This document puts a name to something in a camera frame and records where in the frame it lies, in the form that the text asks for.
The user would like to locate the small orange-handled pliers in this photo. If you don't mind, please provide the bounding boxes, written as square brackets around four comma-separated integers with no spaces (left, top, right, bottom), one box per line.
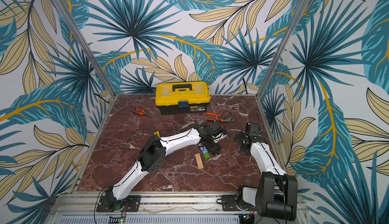
[132,108,152,116]

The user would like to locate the large orange-handled pliers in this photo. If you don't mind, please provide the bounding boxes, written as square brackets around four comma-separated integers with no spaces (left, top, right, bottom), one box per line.
[206,112,234,123]

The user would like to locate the aluminium front rail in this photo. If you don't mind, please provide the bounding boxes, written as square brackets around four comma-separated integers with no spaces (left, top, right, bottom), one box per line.
[45,192,311,224]

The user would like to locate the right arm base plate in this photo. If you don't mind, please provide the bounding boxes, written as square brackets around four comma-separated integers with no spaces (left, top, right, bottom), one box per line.
[217,194,256,211]

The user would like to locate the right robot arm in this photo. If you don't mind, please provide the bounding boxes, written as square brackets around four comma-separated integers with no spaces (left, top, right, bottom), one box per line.
[235,122,298,221]

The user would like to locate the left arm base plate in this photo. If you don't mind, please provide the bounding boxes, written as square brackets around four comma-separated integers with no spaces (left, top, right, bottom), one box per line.
[96,195,141,212]

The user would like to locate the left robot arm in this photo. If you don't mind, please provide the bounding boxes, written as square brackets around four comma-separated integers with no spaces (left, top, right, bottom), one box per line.
[105,122,227,208]

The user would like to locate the natural wood block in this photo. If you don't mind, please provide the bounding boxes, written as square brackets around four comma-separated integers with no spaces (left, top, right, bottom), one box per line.
[195,153,204,169]

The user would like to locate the light blue block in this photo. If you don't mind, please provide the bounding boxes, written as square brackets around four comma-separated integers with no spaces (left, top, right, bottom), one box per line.
[199,146,208,154]

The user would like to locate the yellow black toolbox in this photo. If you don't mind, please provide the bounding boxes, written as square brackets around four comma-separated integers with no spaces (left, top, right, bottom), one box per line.
[155,81,210,115]

